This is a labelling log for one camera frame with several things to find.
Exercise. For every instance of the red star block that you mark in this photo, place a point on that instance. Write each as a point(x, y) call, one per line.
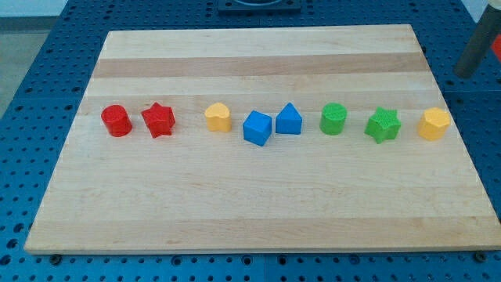
point(159, 120)

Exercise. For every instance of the green star block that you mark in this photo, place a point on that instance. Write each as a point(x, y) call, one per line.
point(383, 125)

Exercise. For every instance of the blue cube block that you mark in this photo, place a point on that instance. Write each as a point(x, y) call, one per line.
point(257, 128)

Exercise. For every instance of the yellow heart block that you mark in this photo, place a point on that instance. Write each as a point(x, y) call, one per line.
point(218, 118)

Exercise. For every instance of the blue triangle block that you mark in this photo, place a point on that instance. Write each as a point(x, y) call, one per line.
point(289, 121)

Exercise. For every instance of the light wooden board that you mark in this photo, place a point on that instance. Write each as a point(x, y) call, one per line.
point(199, 191)

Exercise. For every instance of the green cylinder block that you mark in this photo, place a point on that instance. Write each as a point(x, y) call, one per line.
point(333, 118)

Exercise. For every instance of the red cylinder block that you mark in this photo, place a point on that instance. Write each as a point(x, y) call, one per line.
point(116, 120)

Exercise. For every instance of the yellow hexagon block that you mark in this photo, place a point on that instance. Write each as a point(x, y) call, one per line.
point(433, 124)

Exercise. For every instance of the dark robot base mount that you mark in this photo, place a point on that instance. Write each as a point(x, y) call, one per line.
point(258, 6)

